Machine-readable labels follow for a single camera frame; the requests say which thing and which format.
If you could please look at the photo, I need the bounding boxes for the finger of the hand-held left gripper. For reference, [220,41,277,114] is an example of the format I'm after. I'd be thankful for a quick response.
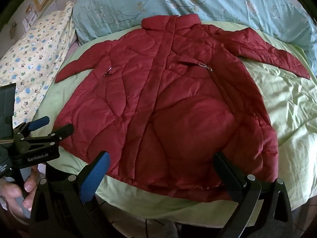
[13,116,50,137]
[21,123,75,146]

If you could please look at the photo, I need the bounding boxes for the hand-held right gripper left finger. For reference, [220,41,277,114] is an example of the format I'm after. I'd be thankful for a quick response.
[30,151,117,238]

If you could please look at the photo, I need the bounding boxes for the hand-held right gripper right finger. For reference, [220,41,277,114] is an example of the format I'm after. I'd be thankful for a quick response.
[214,151,294,238]

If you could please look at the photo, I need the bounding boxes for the red quilted jacket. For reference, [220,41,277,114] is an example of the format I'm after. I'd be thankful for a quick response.
[54,14,311,202]

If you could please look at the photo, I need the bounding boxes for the person's left hand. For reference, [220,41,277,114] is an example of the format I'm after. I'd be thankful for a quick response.
[0,166,41,219]

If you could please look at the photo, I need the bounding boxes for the yellow printed pillow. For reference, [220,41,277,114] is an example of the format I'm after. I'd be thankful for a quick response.
[0,1,76,127]

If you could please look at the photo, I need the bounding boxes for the light green bed sheet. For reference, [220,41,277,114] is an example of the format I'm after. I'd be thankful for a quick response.
[32,20,317,225]

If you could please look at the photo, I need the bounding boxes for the teal floral quilt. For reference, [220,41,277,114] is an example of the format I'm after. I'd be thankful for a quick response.
[72,0,317,73]

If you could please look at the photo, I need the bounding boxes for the paper notes on wall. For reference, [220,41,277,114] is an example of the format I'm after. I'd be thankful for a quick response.
[10,4,39,39]

